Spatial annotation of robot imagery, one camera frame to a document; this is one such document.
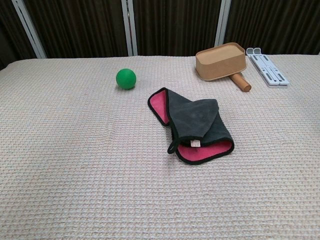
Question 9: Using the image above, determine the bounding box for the black and pink cloth pad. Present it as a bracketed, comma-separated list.
[146, 86, 235, 166]

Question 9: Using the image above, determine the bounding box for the green ball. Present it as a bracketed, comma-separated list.
[115, 68, 137, 90]

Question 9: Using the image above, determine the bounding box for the wooden cylinder stick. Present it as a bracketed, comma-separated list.
[229, 73, 252, 93]

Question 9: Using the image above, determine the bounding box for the white folding stand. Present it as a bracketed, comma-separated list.
[245, 47, 290, 88]

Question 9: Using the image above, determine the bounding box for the white partition post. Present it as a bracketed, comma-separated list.
[120, 0, 139, 57]
[11, 0, 48, 59]
[214, 0, 232, 48]

